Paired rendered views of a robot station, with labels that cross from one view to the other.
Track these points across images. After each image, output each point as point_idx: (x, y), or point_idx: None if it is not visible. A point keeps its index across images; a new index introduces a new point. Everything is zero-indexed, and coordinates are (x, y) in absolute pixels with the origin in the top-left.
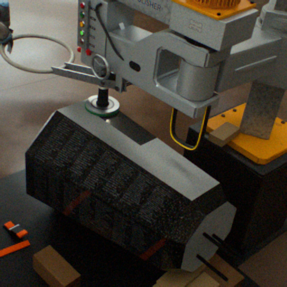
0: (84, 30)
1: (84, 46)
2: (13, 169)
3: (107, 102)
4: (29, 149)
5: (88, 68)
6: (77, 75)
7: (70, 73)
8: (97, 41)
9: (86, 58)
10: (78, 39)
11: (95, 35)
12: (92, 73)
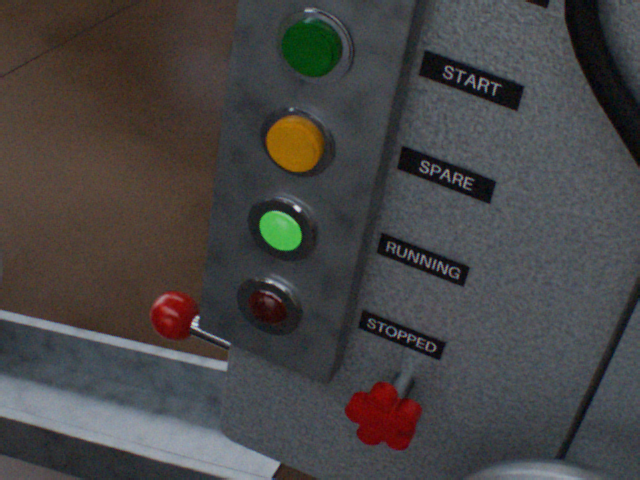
0: (324, 207)
1: (312, 353)
2: None
3: None
4: None
5: (177, 362)
6: (134, 468)
7: (63, 445)
8: (495, 305)
9: (294, 425)
10: (224, 283)
11: (480, 246)
12: (222, 396)
